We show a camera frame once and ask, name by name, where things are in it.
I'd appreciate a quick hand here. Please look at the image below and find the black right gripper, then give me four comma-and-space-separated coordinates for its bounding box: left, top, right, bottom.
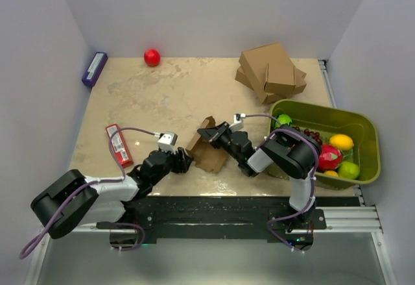
198, 121, 242, 162

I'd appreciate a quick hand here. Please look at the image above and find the brown cardboard box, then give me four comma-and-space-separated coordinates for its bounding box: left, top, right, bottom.
185, 132, 229, 173

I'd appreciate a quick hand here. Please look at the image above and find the green plastic tub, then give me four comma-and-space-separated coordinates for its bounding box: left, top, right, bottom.
270, 99, 381, 191

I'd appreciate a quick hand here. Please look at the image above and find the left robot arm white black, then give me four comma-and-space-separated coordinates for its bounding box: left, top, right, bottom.
30, 147, 193, 239

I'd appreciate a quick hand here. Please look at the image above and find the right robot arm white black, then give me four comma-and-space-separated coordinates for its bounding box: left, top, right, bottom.
197, 122, 322, 229

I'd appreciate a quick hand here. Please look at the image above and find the folded cardboard box bottom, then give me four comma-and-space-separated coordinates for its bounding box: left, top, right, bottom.
235, 67, 307, 104

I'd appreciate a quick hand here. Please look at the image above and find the red rectangular box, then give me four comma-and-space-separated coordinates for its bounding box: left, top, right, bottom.
106, 123, 134, 168

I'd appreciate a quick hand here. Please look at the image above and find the folded cardboard box front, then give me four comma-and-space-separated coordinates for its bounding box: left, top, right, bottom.
264, 63, 307, 97

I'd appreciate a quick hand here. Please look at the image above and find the purple rectangular box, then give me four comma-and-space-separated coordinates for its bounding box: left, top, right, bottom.
82, 52, 108, 88

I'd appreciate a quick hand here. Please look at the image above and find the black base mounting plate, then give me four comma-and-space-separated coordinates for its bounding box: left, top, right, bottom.
95, 195, 325, 245

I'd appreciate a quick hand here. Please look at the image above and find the green watermelon ball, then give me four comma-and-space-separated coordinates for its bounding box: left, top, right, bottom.
274, 114, 292, 128

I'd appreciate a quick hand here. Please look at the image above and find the red apple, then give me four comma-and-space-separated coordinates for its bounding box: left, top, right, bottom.
143, 49, 161, 67

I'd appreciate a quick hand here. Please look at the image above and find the red grapes bunch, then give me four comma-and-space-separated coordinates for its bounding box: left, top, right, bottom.
294, 126, 323, 145

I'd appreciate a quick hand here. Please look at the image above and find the red dragon fruit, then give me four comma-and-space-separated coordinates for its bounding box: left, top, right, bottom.
318, 144, 344, 171

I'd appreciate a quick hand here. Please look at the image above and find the small orange fruit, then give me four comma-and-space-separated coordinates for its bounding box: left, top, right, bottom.
324, 170, 339, 177

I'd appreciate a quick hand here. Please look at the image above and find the yellow lemon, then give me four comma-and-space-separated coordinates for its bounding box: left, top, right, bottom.
329, 134, 354, 151

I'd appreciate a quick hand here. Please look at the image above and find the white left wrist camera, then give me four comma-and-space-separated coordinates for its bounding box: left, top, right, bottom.
158, 132, 178, 154

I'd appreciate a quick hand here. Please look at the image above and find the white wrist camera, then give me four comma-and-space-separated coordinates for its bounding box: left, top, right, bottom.
229, 113, 246, 132
158, 132, 178, 154

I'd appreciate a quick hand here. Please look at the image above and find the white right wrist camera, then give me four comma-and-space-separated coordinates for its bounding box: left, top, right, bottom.
229, 113, 246, 132

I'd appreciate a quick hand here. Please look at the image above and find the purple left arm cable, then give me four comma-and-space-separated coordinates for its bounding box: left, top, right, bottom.
18, 126, 161, 260

